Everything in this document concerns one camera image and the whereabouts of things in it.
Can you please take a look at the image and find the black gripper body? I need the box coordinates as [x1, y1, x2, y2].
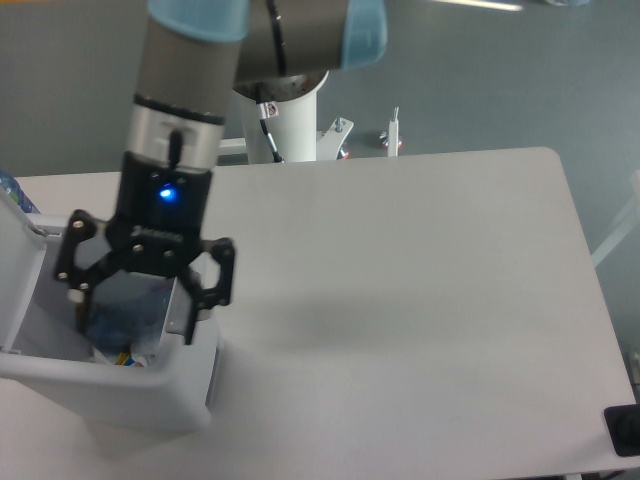
[107, 152, 213, 278]

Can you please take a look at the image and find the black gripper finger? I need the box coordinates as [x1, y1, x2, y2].
[53, 209, 131, 335]
[179, 236, 237, 346]

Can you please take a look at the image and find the clear plastic water bottle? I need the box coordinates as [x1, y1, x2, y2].
[85, 280, 173, 354]

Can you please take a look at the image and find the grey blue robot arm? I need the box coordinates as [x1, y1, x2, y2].
[53, 1, 387, 340]

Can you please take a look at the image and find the white trash can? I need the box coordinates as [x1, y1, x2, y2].
[1, 194, 223, 431]

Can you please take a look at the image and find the colourful trash in can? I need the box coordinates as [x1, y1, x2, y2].
[92, 347, 156, 368]

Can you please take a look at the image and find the blue bottle at left edge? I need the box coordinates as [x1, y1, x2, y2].
[0, 170, 40, 214]

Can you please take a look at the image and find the black device at table edge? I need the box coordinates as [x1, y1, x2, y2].
[604, 404, 639, 457]

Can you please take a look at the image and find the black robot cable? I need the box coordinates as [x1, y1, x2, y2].
[254, 82, 286, 164]

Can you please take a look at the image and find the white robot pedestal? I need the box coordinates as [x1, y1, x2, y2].
[220, 72, 354, 164]

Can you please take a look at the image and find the white frame at right edge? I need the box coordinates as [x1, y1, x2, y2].
[591, 170, 639, 267]

